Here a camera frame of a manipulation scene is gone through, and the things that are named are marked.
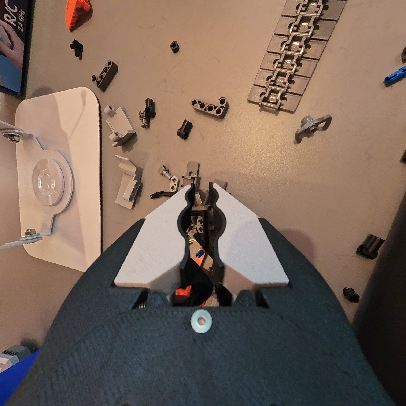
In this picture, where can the grey wing-shaped toy piece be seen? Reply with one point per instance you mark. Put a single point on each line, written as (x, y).
(309, 127)

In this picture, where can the black double pin connector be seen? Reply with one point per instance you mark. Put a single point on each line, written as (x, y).
(160, 194)

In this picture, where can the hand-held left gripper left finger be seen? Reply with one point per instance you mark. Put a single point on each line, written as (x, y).
(152, 250)

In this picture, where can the printed toy packaging box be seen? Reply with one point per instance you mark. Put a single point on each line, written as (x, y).
(16, 38)

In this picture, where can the light grey holed curved panel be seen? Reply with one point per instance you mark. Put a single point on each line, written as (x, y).
(128, 187)

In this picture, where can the dark grey short bent liftarm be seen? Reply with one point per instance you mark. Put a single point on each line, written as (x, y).
(106, 74)

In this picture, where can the orange curved toy piece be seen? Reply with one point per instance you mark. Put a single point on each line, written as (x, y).
(76, 14)

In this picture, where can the blue toy pin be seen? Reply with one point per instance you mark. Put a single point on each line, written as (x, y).
(395, 76)

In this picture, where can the dark studded panel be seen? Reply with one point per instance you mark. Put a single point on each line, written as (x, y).
(387, 301)

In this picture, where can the black small angled connector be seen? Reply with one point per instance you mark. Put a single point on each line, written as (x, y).
(77, 47)

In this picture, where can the black axle pin connector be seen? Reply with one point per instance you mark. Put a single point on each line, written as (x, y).
(147, 111)

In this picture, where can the black hollow connector block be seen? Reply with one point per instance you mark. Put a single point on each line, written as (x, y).
(369, 246)

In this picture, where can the grey ribbed part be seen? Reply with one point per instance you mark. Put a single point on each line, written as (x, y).
(14, 358)

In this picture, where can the black round bush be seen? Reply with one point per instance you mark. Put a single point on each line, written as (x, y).
(351, 294)
(174, 46)

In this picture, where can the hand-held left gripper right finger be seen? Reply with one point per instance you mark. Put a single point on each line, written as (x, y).
(253, 250)

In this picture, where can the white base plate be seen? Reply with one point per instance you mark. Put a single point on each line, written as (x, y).
(82, 158)

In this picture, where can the dark grey long bent liftarm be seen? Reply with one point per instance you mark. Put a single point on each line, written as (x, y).
(209, 107)

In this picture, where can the light grey two-hole liftarm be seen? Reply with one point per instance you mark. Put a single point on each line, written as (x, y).
(174, 183)

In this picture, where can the black pin joiner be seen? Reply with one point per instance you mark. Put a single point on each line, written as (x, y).
(185, 129)

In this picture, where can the grey small pin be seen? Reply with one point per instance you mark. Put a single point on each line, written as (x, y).
(165, 171)

